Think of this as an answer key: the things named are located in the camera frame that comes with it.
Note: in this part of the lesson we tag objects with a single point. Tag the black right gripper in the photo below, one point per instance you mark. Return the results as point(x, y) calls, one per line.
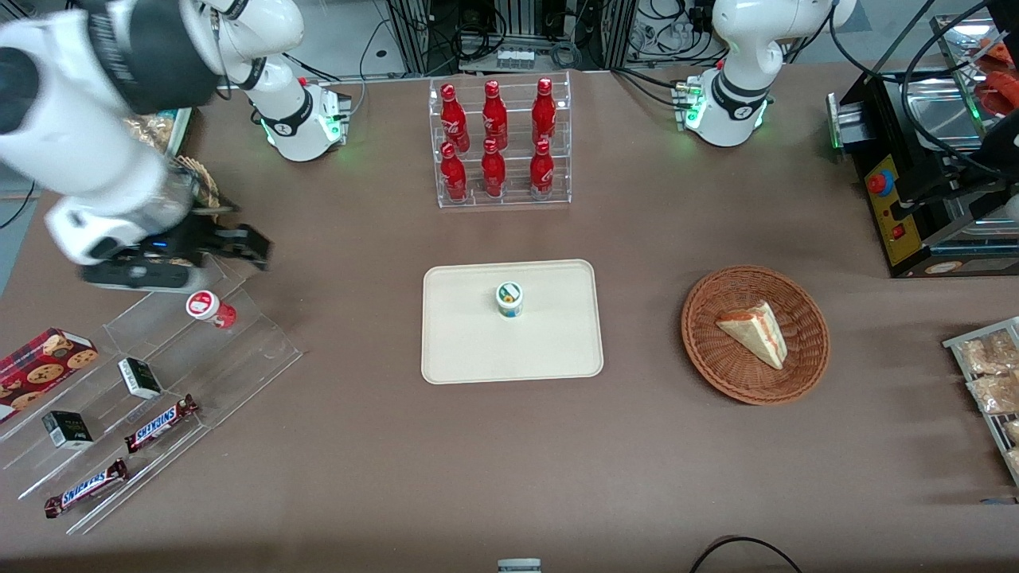
point(193, 236)

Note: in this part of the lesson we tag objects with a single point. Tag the green gum bottle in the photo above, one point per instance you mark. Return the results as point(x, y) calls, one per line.
point(509, 298)

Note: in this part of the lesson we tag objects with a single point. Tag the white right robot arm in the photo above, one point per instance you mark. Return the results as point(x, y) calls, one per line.
point(87, 135)

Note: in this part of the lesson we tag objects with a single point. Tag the red gum bottle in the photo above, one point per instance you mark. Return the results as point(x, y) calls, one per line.
point(205, 305)

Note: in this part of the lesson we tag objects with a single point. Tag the beige plastic tray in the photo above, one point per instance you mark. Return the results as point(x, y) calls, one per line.
point(478, 342)

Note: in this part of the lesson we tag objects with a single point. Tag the tray of bagged snacks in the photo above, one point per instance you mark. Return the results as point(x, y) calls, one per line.
point(955, 344)

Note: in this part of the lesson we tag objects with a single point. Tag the clear acrylic stepped stand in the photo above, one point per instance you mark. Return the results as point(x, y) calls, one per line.
point(239, 358)

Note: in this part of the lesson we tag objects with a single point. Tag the white plastic bin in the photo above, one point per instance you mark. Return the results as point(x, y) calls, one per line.
point(181, 131)

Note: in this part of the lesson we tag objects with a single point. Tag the clear snack bag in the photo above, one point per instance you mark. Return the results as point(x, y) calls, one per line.
point(151, 131)

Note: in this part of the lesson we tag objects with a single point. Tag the small black box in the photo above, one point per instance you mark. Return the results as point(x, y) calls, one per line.
point(140, 378)
point(68, 430)

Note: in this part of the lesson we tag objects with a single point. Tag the Snickers bar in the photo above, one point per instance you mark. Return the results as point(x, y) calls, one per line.
point(86, 488)
point(162, 423)

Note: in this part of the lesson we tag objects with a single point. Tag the red cola bottle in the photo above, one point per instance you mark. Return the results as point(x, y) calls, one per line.
point(542, 173)
point(494, 118)
point(454, 119)
point(454, 177)
point(493, 173)
point(544, 115)

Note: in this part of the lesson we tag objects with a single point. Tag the red cookie box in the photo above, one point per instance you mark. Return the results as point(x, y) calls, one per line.
point(44, 368)

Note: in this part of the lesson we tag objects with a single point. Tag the clear acrylic bottle rack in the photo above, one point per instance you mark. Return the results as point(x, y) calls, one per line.
point(513, 199)

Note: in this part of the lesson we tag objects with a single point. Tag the grey power strip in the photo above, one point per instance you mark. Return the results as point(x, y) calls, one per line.
point(514, 59)

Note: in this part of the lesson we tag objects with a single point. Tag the small grey block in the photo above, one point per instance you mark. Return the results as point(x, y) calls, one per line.
point(519, 566)

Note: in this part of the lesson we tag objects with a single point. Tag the brown wicker basket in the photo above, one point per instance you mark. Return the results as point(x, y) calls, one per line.
point(716, 358)

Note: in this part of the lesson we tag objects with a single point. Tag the wrapped triangle sandwich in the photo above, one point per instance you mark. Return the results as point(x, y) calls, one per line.
point(756, 333)

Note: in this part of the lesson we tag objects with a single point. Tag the black sealing machine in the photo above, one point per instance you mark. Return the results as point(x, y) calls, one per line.
point(884, 231)

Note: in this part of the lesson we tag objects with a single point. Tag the clear bag of pastries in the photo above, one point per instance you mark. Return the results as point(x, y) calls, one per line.
point(987, 354)
point(995, 394)

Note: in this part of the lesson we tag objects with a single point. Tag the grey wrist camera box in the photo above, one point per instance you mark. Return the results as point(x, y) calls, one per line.
point(143, 277)

